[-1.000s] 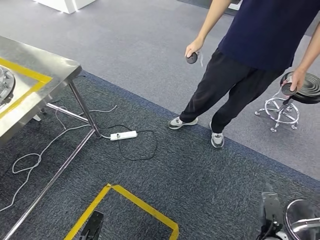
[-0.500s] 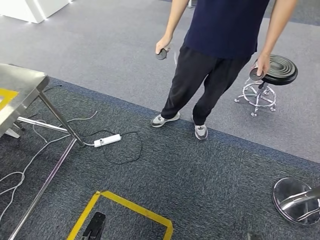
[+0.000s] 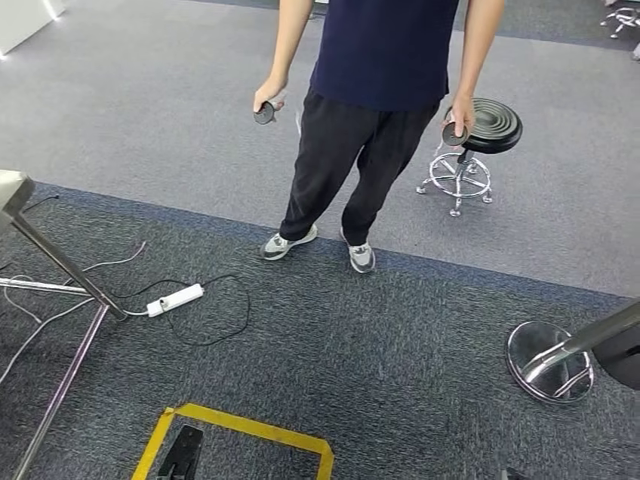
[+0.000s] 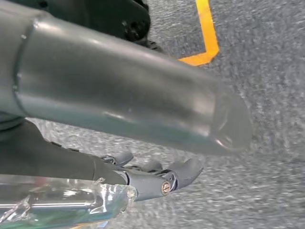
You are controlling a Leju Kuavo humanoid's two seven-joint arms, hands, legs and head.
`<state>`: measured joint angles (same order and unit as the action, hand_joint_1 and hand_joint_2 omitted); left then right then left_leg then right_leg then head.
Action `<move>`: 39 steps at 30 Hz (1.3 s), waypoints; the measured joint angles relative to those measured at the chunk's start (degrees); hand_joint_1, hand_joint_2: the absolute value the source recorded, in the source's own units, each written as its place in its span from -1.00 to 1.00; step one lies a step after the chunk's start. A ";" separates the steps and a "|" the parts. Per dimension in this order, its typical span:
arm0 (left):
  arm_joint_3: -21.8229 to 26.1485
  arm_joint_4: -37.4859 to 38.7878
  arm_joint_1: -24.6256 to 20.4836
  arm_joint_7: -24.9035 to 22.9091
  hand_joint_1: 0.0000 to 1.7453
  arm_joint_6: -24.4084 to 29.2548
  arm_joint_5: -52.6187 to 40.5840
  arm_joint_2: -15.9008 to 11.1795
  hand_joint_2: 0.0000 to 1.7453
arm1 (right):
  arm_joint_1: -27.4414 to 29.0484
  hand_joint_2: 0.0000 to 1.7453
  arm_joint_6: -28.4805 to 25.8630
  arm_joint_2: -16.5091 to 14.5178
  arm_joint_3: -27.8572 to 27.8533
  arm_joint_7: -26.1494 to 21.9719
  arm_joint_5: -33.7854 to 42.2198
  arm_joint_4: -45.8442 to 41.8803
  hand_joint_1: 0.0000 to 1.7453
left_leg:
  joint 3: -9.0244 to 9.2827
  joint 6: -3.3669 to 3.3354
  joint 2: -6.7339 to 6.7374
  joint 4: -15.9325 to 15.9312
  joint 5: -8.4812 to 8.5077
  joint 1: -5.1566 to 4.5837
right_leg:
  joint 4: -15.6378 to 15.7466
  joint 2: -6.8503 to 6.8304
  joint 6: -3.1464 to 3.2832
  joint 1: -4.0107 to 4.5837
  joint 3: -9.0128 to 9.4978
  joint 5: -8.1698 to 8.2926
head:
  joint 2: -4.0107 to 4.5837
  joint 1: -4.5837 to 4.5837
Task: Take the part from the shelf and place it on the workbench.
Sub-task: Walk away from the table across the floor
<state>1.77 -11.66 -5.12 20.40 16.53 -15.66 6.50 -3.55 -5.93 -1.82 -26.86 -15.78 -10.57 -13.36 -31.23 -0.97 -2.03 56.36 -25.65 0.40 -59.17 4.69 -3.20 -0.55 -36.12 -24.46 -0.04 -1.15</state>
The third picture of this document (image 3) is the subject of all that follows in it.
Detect black robot foot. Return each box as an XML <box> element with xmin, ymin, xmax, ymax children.
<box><xmin>155</xmin><ymin>423</ymin><xmax>205</xmax><ymax>480</ymax></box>

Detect black floor cable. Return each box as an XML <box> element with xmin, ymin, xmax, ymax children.
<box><xmin>110</xmin><ymin>274</ymin><xmax>251</xmax><ymax>348</ymax></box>

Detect person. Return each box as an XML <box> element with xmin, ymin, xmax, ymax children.
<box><xmin>252</xmin><ymin>0</ymin><xmax>506</xmax><ymax>276</ymax></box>

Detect grey floor cable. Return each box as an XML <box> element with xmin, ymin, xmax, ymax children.
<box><xmin>0</xmin><ymin>274</ymin><xmax>97</xmax><ymax>388</ymax></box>

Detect chrome stool base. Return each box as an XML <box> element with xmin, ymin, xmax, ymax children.
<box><xmin>598</xmin><ymin>5</ymin><xmax>640</xmax><ymax>40</ymax></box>

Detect pale floor cable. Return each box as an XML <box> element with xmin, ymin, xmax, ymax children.
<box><xmin>82</xmin><ymin>241</ymin><xmax>148</xmax><ymax>275</ymax></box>

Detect white power strip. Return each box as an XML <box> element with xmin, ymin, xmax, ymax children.
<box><xmin>146</xmin><ymin>282</ymin><xmax>205</xmax><ymax>320</ymax></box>

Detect yellow floor tape square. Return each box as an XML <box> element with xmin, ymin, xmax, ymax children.
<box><xmin>131</xmin><ymin>402</ymin><xmax>335</xmax><ymax>480</ymax></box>

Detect black round stool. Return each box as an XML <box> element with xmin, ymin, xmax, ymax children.
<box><xmin>416</xmin><ymin>97</ymin><xmax>524</xmax><ymax>219</ymax></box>

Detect chrome stanchion post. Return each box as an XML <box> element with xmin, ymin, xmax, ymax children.
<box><xmin>505</xmin><ymin>299</ymin><xmax>640</xmax><ymax>406</ymax></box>

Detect white display plinth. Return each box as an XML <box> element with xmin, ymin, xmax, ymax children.
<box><xmin>0</xmin><ymin>0</ymin><xmax>67</xmax><ymax>58</ymax></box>

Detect steel workbench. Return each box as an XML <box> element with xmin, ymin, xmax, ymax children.
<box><xmin>0</xmin><ymin>170</ymin><xmax>130</xmax><ymax>480</ymax></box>

